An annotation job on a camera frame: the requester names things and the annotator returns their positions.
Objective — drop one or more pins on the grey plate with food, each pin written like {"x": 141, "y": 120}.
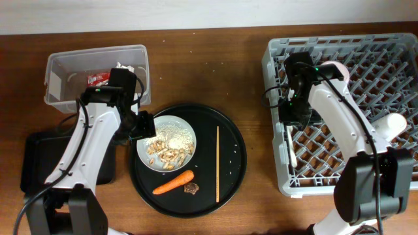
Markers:
{"x": 172, "y": 148}

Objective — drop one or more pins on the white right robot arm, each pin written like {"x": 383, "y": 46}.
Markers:
{"x": 375, "y": 182}

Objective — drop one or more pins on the white plastic fork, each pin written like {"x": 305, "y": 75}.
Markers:
{"x": 293, "y": 158}

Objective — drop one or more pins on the white tissue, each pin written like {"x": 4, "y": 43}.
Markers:
{"x": 120, "y": 66}

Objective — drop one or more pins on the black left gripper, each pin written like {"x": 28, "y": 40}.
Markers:
{"x": 147, "y": 128}

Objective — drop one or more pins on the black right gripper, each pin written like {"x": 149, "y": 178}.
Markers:
{"x": 285, "y": 114}

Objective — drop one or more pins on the wooden chopstick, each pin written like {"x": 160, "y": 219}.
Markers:
{"x": 217, "y": 165}

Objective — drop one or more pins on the round black tray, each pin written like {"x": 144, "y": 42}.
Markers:
{"x": 232, "y": 165}

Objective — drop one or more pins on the orange carrot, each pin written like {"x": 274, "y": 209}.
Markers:
{"x": 180, "y": 180}

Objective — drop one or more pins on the brown food scrap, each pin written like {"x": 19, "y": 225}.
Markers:
{"x": 191, "y": 188}

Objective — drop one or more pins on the red snack wrapper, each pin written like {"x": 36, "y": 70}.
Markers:
{"x": 99, "y": 79}

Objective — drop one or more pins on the clear plastic bin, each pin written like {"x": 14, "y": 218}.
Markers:
{"x": 66, "y": 76}

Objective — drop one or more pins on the small white cup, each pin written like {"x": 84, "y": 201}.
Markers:
{"x": 390, "y": 126}

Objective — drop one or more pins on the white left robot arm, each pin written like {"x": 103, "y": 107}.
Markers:
{"x": 67, "y": 204}

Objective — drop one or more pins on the grey dishwasher rack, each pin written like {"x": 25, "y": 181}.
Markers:
{"x": 383, "y": 80}

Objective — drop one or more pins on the black rectangular tray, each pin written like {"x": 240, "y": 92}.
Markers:
{"x": 43, "y": 151}

